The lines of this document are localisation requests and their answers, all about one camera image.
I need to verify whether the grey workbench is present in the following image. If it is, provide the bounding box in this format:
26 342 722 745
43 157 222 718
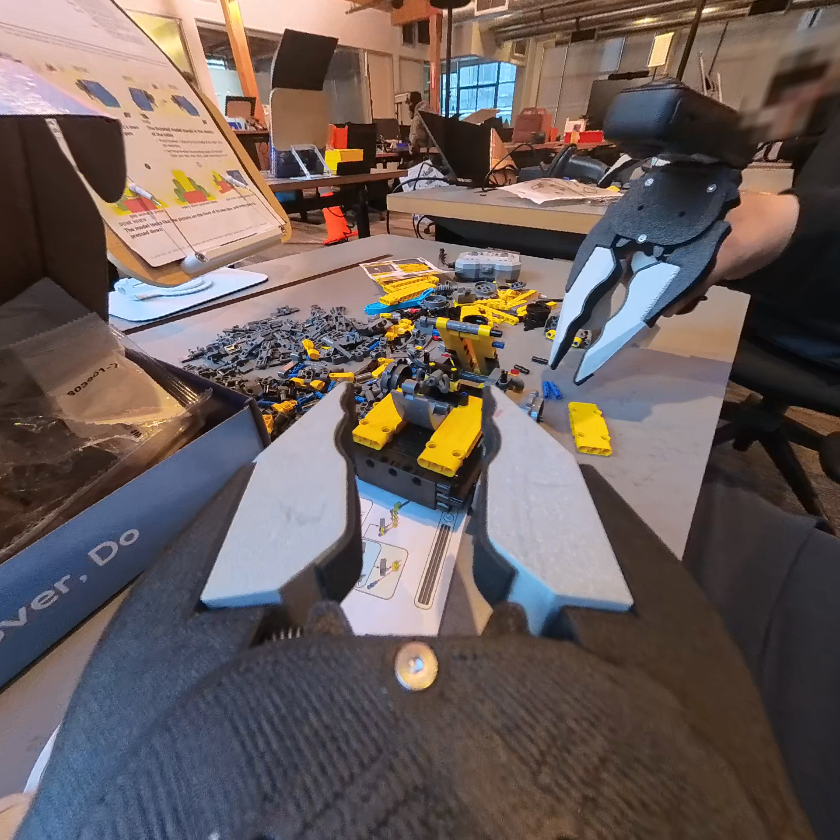
386 180 626 261

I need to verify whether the black monitor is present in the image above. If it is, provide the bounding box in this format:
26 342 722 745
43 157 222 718
419 109 501 186

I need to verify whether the dark blue robot kit box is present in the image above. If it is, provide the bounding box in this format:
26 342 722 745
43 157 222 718
0 115 271 691

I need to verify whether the yellow toy vehicle model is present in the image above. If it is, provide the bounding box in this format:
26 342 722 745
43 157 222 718
350 314 527 514

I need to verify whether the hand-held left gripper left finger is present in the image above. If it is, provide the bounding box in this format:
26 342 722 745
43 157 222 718
200 382 366 614

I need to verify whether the grey toy hub block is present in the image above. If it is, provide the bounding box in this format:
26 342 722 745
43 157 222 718
453 248 524 283

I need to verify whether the black chair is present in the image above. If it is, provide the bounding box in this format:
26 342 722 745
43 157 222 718
710 353 840 521

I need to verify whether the grey desk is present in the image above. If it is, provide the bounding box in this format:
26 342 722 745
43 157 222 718
0 235 753 783

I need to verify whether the person's right hand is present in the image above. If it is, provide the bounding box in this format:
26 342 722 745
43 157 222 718
669 282 719 319

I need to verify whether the orange traffic cone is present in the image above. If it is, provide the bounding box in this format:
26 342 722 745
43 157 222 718
321 206 360 248

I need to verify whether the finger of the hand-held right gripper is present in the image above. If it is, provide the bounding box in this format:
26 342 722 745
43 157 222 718
572 252 683 387
547 245 624 372

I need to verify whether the printed paper sheet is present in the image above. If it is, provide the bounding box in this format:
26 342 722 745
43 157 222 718
504 178 622 206

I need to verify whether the blue curved toy panel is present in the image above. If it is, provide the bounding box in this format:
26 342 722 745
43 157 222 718
364 286 438 317

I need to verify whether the tan cardboard box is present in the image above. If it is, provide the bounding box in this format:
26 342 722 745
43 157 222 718
0 0 294 287

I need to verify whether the white instruction booklet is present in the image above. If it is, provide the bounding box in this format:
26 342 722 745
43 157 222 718
340 495 471 637

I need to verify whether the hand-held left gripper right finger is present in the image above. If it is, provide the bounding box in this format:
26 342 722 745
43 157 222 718
472 385 636 637

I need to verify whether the long yellow holed toy block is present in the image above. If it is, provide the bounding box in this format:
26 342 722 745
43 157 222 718
567 401 614 458

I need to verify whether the pile of small toy parts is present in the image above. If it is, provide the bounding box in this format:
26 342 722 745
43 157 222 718
179 304 422 435

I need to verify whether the clear plastic bag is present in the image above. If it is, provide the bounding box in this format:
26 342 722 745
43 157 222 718
0 314 212 547

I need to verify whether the white monitor stand base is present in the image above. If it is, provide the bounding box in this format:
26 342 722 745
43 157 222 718
107 265 270 324

